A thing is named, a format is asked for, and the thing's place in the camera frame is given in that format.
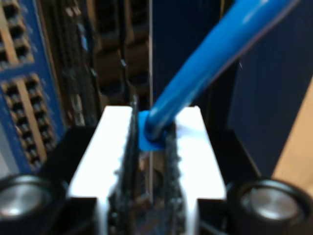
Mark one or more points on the black rack server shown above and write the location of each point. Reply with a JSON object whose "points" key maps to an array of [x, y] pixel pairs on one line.
{"points": [[107, 49]]}

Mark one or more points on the blue network switch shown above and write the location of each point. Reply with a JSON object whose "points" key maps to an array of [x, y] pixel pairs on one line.
{"points": [[14, 24]]}

